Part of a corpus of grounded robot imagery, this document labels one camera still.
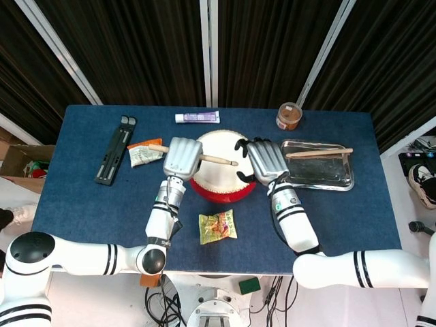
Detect red drum white head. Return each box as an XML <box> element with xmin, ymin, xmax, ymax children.
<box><xmin>189</xmin><ymin>129</ymin><xmax>258</xmax><ymax>204</ymax></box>

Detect white frame rail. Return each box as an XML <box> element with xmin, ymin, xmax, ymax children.
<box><xmin>379</xmin><ymin>115</ymin><xmax>436</xmax><ymax>159</ymax></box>
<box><xmin>0</xmin><ymin>112</ymin><xmax>44</xmax><ymax>146</ymax></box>

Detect black white sneaker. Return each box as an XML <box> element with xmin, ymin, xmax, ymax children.
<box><xmin>407</xmin><ymin>163</ymin><xmax>436</xmax><ymax>209</ymax></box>

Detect white frame post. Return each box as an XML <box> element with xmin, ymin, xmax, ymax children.
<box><xmin>296</xmin><ymin>0</ymin><xmax>357</xmax><ymax>106</ymax></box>
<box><xmin>15</xmin><ymin>0</ymin><xmax>103</xmax><ymax>106</ymax></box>
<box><xmin>199</xmin><ymin>0</ymin><xmax>219</xmax><ymax>107</ymax></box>

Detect dark pleated curtain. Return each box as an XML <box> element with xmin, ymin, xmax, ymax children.
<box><xmin>0</xmin><ymin>0</ymin><xmax>436</xmax><ymax>154</ymax></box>

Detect green block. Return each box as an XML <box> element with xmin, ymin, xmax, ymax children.
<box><xmin>238</xmin><ymin>277</ymin><xmax>262</xmax><ymax>296</ymax></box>

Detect cardboard box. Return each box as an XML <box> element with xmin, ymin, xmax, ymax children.
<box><xmin>0</xmin><ymin>144</ymin><xmax>56</xmax><ymax>194</ymax></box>

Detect stainless steel tray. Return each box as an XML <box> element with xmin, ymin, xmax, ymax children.
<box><xmin>281</xmin><ymin>138</ymin><xmax>355</xmax><ymax>191</ymax></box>

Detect white orange snack packet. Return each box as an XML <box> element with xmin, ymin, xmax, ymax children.
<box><xmin>127</xmin><ymin>138</ymin><xmax>168</xmax><ymax>168</ymax></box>

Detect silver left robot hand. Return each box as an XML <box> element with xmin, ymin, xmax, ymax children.
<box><xmin>162</xmin><ymin>136</ymin><xmax>204</xmax><ymax>182</ymax></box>

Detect blue table mat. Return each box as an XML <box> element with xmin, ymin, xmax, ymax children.
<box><xmin>32</xmin><ymin>104</ymin><xmax>403</xmax><ymax>276</ymax></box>

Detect black trouser leg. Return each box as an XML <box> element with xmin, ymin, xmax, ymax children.
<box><xmin>0</xmin><ymin>208</ymin><xmax>15</xmax><ymax>232</ymax></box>

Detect black floor cable bundle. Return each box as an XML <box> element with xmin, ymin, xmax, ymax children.
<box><xmin>264</xmin><ymin>275</ymin><xmax>299</xmax><ymax>327</ymax></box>
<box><xmin>144</xmin><ymin>274</ymin><xmax>187</xmax><ymax>327</ymax></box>

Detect clear jar orange snacks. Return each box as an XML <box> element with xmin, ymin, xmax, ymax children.
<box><xmin>275</xmin><ymin>101</ymin><xmax>303</xmax><ymax>131</ymax></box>

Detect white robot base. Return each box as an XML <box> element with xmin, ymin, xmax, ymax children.
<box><xmin>185</xmin><ymin>285</ymin><xmax>251</xmax><ymax>327</ymax></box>

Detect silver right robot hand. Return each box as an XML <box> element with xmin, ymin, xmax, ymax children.
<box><xmin>234</xmin><ymin>137</ymin><xmax>290</xmax><ymax>187</ymax></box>

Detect white purple toothpaste tube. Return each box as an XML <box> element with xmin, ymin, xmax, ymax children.
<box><xmin>174</xmin><ymin>111</ymin><xmax>221</xmax><ymax>125</ymax></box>

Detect wooden drumstick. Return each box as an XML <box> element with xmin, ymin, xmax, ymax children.
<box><xmin>285</xmin><ymin>147</ymin><xmax>354</xmax><ymax>159</ymax></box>
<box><xmin>148</xmin><ymin>143</ymin><xmax>238</xmax><ymax>167</ymax></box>

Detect yellow green snack packet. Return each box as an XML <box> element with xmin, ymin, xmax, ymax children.
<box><xmin>198</xmin><ymin>208</ymin><xmax>238</xmax><ymax>245</ymax></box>

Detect black folding stand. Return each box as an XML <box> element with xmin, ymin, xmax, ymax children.
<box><xmin>94</xmin><ymin>115</ymin><xmax>138</xmax><ymax>187</ymax></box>

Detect orange block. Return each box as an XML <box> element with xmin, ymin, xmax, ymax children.
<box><xmin>139</xmin><ymin>273</ymin><xmax>161</xmax><ymax>289</ymax></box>

